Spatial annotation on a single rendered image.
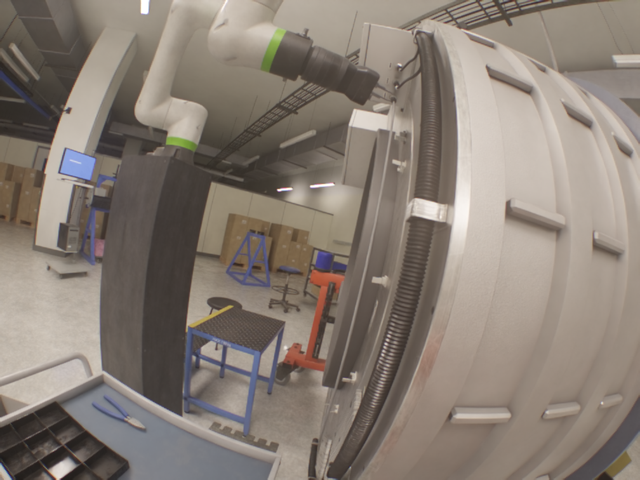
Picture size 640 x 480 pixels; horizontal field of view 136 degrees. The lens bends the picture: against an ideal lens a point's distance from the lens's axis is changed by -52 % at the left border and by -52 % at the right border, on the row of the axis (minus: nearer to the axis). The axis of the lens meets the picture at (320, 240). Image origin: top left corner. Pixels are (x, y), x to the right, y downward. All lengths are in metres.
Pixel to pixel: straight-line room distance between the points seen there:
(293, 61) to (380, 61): 0.21
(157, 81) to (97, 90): 4.45
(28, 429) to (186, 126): 1.03
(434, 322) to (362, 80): 0.45
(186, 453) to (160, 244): 0.63
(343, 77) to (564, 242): 0.44
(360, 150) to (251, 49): 0.81
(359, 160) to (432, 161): 1.02
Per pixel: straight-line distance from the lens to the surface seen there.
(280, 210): 8.95
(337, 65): 0.52
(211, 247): 8.35
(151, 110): 1.06
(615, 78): 4.24
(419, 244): 0.21
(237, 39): 0.51
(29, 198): 8.05
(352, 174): 1.29
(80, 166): 4.03
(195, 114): 1.06
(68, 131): 5.36
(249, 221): 7.36
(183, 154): 1.02
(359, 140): 1.17
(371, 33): 0.63
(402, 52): 0.63
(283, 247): 7.82
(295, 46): 0.51
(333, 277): 1.95
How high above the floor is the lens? 1.19
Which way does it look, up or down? level
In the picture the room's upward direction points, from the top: 12 degrees clockwise
